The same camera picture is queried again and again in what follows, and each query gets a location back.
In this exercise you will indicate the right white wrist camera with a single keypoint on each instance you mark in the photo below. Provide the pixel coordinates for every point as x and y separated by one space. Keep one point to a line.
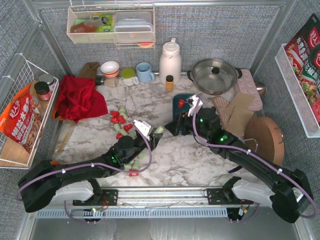
195 102

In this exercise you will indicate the orange spice bottle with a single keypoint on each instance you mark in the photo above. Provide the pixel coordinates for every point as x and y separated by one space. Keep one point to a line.
169 83

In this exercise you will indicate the pepper grinder bottle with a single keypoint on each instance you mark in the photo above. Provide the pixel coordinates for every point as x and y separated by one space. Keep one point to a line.
107 82

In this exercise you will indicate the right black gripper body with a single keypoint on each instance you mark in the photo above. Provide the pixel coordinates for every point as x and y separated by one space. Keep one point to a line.
180 123

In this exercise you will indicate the green coffee capsule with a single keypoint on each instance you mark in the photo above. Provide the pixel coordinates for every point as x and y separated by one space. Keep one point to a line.
159 130

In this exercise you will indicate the silver lid jar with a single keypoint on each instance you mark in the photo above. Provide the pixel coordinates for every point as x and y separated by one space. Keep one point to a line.
49 79

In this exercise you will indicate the cream wall storage box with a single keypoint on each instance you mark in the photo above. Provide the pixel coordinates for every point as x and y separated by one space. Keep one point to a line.
81 29

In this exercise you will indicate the white thermos jug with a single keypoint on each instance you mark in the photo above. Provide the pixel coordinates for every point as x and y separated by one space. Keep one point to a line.
170 62

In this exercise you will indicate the pink egg tray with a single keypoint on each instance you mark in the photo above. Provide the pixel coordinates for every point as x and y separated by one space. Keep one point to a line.
246 85

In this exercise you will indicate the stainless steel pot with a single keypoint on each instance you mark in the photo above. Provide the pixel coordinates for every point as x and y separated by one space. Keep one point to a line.
214 76

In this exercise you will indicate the brown cardboard sheet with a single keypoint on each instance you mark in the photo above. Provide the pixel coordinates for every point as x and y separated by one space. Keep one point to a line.
241 100
238 121

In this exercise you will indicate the red coffee capsule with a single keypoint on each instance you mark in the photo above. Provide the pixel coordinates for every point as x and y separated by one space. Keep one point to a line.
181 103

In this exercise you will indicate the white right wall basket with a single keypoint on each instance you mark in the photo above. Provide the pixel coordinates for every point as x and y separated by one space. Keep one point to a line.
302 107

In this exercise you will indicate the red seasoning packet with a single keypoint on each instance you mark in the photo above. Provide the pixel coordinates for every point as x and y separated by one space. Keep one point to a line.
303 52

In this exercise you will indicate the clear plastic container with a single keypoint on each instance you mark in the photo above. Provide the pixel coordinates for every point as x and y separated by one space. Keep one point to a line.
133 26

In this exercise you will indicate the red snack bag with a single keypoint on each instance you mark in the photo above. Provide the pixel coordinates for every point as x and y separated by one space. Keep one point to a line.
19 121

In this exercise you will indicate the brown paper bag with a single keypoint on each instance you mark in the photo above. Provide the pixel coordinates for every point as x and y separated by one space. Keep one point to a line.
89 70

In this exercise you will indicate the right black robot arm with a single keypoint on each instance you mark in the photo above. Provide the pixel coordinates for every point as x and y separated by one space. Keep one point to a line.
290 191

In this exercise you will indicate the white wire side basket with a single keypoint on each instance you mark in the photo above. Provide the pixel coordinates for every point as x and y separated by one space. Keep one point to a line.
12 154

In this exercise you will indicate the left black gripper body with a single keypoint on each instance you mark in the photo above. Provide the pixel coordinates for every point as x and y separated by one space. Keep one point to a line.
150 138

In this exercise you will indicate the red capsule near front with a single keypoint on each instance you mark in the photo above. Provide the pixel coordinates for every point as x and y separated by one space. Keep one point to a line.
133 172

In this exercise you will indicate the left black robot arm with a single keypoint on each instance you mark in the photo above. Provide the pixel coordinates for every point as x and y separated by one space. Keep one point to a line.
38 187

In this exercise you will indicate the teal storage basket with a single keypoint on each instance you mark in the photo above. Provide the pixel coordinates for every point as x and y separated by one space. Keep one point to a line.
185 103

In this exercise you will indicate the round wooden board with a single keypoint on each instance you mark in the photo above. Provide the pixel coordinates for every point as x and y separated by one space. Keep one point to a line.
263 136

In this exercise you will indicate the white orange striped bowl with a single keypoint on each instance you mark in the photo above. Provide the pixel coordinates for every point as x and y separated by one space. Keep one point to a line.
110 69

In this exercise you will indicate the green lidded cup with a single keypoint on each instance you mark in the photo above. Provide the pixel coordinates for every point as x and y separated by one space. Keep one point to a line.
129 77

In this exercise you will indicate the red cloth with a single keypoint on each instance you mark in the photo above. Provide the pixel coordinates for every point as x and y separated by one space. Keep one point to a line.
78 99

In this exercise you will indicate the striped oven mitt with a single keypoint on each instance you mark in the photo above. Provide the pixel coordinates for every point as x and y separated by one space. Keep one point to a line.
221 105

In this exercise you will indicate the blue mug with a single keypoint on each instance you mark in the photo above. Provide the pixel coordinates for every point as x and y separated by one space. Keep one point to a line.
144 72

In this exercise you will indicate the dark lid jar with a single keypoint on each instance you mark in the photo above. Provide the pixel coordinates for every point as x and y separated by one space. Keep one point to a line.
42 90

